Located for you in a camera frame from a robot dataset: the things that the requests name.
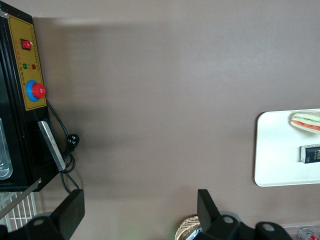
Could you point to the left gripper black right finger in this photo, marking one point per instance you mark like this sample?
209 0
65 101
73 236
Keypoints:
207 212

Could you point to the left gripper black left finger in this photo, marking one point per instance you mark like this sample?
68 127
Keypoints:
72 207

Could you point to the beige plastic tray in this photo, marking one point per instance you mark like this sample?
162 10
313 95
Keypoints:
275 150

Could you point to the black gum box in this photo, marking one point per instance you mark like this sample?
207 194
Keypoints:
312 153

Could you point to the silver foil container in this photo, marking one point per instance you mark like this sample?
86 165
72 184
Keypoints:
195 233

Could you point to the light wicker basket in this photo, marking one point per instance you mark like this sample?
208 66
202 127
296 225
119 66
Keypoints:
186 225

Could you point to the black machine with yellow panel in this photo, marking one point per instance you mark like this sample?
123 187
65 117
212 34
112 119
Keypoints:
25 140

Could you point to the clear plastic container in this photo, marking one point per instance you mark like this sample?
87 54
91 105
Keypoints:
3 160

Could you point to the clear acrylic bottle rack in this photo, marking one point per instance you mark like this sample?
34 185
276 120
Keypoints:
290 231

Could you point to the red cola bottle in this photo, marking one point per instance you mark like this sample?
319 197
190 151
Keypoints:
306 235

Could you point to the small triangle wrapped sandwich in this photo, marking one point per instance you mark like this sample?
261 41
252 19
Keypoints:
307 122

